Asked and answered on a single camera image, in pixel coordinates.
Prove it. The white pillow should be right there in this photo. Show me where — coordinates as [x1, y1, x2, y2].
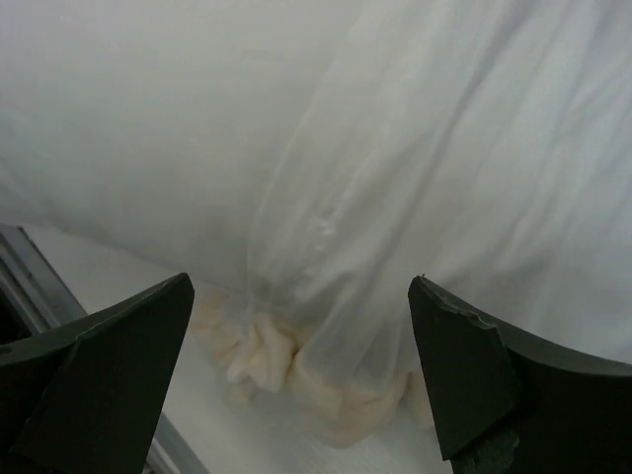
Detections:
[1, 1, 361, 287]

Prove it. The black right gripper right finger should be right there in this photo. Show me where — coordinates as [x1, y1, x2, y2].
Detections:
[408, 276, 631, 474]

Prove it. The grey and cream pillowcase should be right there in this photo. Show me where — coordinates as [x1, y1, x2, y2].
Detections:
[195, 1, 631, 445]

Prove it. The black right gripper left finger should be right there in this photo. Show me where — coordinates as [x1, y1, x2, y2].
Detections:
[1, 274, 195, 474]

